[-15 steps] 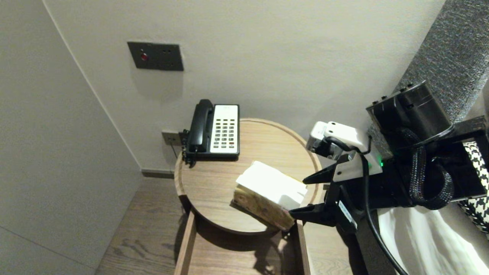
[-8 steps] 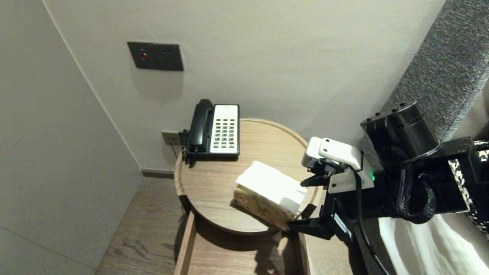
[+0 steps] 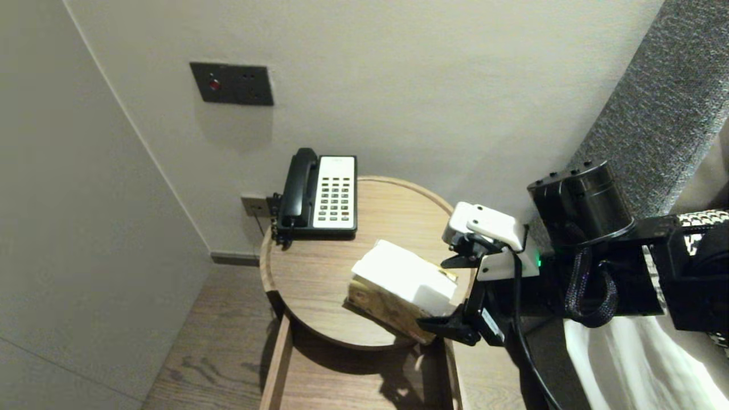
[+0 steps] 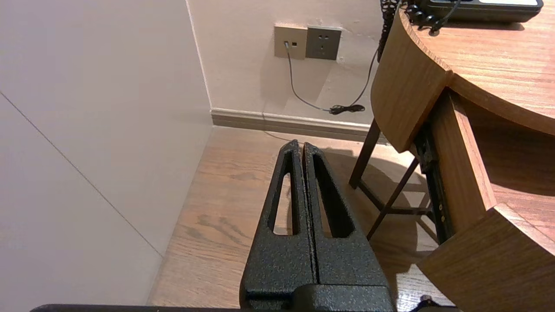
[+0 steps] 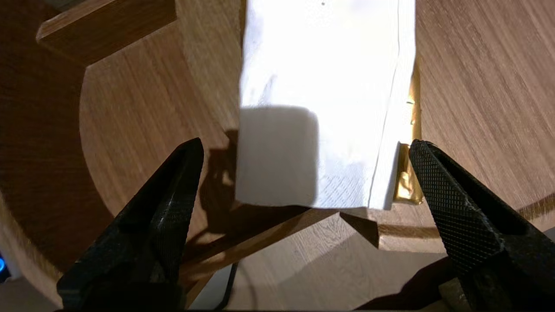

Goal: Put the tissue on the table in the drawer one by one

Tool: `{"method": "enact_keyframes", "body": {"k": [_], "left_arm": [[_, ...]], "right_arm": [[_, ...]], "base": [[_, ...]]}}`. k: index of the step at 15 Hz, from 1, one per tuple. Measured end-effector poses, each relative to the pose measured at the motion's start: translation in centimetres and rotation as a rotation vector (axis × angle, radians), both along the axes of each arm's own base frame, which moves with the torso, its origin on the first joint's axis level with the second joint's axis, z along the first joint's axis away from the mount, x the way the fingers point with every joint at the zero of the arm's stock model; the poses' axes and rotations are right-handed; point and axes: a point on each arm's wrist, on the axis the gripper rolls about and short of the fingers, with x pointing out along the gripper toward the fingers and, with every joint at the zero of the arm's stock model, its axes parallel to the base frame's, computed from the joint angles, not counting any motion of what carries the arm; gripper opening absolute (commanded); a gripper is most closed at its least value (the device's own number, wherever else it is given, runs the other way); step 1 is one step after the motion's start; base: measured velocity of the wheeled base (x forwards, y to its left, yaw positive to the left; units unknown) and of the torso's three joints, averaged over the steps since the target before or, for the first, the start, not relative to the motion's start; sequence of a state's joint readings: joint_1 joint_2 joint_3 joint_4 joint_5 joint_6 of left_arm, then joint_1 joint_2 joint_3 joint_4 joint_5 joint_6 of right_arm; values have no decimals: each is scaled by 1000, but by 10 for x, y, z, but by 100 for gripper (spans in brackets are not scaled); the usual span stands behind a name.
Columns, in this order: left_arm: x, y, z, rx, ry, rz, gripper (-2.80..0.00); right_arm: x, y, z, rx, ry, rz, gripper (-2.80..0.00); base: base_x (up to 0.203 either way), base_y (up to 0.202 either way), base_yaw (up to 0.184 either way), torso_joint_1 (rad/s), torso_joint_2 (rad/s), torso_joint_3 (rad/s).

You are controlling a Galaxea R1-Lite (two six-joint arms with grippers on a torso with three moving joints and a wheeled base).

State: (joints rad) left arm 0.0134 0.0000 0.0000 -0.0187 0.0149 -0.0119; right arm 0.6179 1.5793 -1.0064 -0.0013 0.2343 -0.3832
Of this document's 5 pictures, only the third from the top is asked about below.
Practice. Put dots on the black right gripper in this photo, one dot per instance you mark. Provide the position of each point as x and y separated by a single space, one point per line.
541 299

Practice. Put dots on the white and gold tissue pack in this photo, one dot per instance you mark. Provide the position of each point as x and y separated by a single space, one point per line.
404 273

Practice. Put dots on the wooden table drawer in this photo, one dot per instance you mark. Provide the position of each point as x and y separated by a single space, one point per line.
342 387

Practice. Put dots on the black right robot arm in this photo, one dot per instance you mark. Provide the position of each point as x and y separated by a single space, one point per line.
586 199

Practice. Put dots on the round wooden side table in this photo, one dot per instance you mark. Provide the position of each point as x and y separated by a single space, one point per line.
370 210

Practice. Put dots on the black and white desk telephone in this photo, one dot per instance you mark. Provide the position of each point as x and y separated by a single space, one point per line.
336 193

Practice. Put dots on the black telephone handset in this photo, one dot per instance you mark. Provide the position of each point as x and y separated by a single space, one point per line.
299 188

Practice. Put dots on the white bed sheet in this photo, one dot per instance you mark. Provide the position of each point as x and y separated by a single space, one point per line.
655 376

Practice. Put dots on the black white houndstooth pillow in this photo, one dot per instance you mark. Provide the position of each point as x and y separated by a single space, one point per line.
706 217

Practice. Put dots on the grey fabric bed headboard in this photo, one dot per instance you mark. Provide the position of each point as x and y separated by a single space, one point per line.
666 102

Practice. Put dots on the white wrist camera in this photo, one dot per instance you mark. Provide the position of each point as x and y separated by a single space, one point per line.
490 225

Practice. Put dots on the grey wall socket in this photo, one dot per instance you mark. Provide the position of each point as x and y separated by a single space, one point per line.
250 206

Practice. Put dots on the dark wall switch panel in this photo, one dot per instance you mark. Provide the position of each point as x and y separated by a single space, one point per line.
233 84

